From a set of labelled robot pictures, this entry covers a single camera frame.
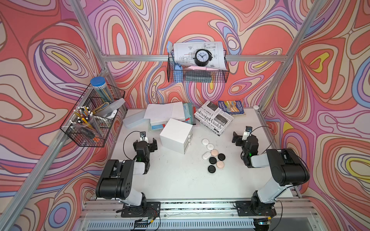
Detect white stapler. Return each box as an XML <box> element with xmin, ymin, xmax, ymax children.
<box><xmin>95</xmin><ymin>98</ymin><xmax>125</xmax><ymax>118</ymax></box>

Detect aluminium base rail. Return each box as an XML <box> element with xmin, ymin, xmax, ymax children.
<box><xmin>73</xmin><ymin>197</ymin><xmax>325</xmax><ymax>231</ymax></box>

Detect white drawer cabinet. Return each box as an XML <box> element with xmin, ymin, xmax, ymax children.
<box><xmin>160</xmin><ymin>118</ymin><xmax>193</xmax><ymax>154</ymax></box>

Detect translucent plastic box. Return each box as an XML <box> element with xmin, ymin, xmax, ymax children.
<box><xmin>122</xmin><ymin>110</ymin><xmax>150</xmax><ymax>129</ymax></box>

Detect blue magazine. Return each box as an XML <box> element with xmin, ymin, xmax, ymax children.
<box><xmin>218</xmin><ymin>101</ymin><xmax>244</xmax><ymax>115</ymax></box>

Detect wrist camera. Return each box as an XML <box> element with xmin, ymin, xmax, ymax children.
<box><xmin>242</xmin><ymin>126</ymin><xmax>253</xmax><ymax>141</ymax></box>
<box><xmin>139</xmin><ymin>131</ymin><xmax>148</xmax><ymax>142</ymax></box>

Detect blue lid pencil jar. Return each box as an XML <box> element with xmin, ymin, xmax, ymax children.
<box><xmin>90</xmin><ymin>77</ymin><xmax>114</xmax><ymax>103</ymax></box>

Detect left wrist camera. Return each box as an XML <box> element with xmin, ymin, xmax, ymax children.
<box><xmin>139</xmin><ymin>131</ymin><xmax>148</xmax><ymax>142</ymax></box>

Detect white book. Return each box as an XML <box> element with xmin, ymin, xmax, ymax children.
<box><xmin>144</xmin><ymin>102</ymin><xmax>186</xmax><ymax>126</ymax></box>

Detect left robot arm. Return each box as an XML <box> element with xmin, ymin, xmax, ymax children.
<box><xmin>95</xmin><ymin>139</ymin><xmax>161</xmax><ymax>219</ymax></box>

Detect black alarm clock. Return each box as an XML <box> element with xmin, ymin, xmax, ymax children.
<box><xmin>194</xmin><ymin>49</ymin><xmax>212</xmax><ymax>67</ymax></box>

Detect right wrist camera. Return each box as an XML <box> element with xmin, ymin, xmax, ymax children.
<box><xmin>242</xmin><ymin>126</ymin><xmax>253</xmax><ymax>141</ymax></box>

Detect white drawing paper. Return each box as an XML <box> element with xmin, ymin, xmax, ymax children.
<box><xmin>173</xmin><ymin>41</ymin><xmax>227</xmax><ymax>70</ymax></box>

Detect white oblong earphone case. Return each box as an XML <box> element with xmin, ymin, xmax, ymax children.
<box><xmin>202</xmin><ymin>152</ymin><xmax>212</xmax><ymax>160</ymax></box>

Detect folded newspaper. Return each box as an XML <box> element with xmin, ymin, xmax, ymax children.
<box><xmin>195</xmin><ymin>101</ymin><xmax>234</xmax><ymax>136</ymax></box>

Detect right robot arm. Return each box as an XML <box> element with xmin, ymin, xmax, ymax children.
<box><xmin>232</xmin><ymin>126</ymin><xmax>310</xmax><ymax>217</ymax></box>

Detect black wire wall basket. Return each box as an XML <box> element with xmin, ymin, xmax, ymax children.
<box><xmin>167</xmin><ymin>50</ymin><xmax>230</xmax><ymax>83</ymax></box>

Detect black wire side basket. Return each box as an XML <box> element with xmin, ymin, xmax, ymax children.
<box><xmin>60</xmin><ymin>86</ymin><xmax>116</xmax><ymax>147</ymax></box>

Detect black earphone case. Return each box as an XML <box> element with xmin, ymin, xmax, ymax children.
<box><xmin>207</xmin><ymin>165</ymin><xmax>216</xmax><ymax>174</ymax></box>
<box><xmin>209</xmin><ymin>157</ymin><xmax>217</xmax><ymax>165</ymax></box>
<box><xmin>217</xmin><ymin>153</ymin><xmax>225</xmax><ymax>161</ymax></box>

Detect stack of folders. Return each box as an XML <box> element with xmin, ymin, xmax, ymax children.
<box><xmin>150</xmin><ymin>102</ymin><xmax>194</xmax><ymax>131</ymax></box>

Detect pink earphone case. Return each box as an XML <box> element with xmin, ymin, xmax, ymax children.
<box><xmin>216</xmin><ymin>161</ymin><xmax>225</xmax><ymax>169</ymax></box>
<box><xmin>211</xmin><ymin>149</ymin><xmax>219</xmax><ymax>157</ymax></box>

